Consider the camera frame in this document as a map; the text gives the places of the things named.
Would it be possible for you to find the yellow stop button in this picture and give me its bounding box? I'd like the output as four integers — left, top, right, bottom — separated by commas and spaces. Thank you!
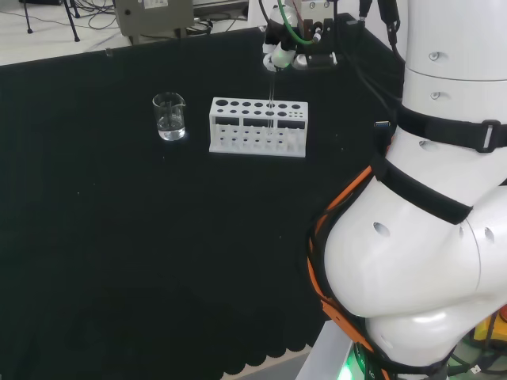
473, 302, 507, 348

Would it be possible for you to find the black bench cloth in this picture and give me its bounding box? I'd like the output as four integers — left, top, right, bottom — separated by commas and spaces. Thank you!
0, 24, 409, 380

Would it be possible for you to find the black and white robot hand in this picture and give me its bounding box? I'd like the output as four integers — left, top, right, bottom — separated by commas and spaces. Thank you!
261, 0, 340, 73

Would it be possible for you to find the clear glass beaker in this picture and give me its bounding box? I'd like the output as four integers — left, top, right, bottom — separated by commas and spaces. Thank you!
151, 91, 187, 142

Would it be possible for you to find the grey metal box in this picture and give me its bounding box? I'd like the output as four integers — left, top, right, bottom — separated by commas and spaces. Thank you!
112, 0, 196, 38

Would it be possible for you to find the clear glass rod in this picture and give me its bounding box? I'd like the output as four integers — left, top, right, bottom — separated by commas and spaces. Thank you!
267, 68, 279, 139

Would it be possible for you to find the white test tube rack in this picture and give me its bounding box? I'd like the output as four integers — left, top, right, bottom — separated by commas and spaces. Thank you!
208, 97, 309, 158

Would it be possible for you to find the black tripod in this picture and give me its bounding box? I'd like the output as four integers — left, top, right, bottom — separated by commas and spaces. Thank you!
18, 0, 82, 43

